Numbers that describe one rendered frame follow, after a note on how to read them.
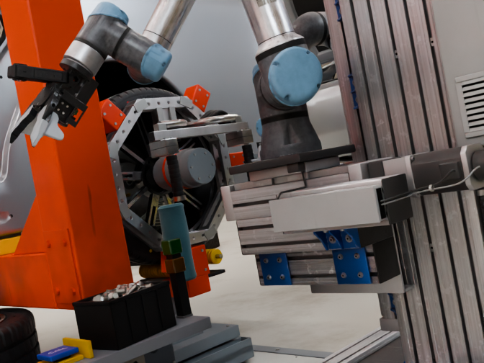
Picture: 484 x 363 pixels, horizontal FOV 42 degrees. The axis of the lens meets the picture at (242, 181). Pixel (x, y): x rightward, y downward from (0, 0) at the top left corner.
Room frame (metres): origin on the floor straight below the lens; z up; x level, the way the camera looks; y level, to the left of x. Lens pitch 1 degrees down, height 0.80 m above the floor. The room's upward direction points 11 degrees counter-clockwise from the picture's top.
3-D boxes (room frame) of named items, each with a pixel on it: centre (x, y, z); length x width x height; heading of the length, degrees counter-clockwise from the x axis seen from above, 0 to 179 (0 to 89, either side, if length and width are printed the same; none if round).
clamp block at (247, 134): (2.28, -0.02, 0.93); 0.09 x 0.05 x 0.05; 44
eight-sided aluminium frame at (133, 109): (2.31, 0.25, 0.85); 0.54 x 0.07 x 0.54; 134
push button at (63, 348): (1.44, 0.48, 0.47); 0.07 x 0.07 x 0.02; 44
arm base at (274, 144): (1.54, -0.13, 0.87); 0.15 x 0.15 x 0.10
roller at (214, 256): (2.47, 0.23, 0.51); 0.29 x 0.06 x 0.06; 44
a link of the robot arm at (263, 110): (1.53, -0.13, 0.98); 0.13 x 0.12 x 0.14; 8
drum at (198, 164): (2.26, 0.20, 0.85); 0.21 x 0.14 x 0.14; 44
